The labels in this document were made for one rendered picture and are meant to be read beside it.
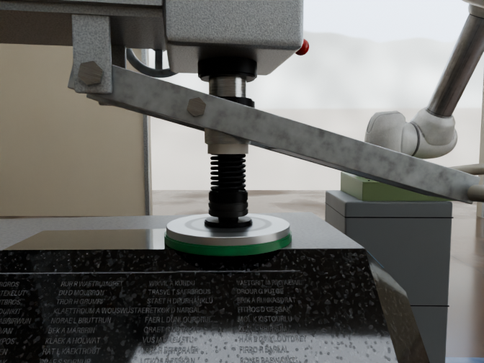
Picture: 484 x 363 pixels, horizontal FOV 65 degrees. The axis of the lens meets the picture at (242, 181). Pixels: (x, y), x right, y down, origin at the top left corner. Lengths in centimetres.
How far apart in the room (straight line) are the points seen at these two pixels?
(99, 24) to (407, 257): 133
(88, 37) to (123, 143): 526
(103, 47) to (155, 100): 10
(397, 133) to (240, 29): 116
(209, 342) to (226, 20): 44
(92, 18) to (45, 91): 575
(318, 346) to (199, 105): 38
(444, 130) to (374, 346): 126
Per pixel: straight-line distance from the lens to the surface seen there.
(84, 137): 604
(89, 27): 60
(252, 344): 55
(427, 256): 162
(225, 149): 62
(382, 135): 163
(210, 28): 57
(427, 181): 72
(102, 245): 67
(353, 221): 150
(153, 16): 59
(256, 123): 60
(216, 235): 58
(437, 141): 175
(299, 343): 56
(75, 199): 615
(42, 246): 70
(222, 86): 63
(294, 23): 59
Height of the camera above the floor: 100
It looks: 5 degrees down
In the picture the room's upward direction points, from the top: straight up
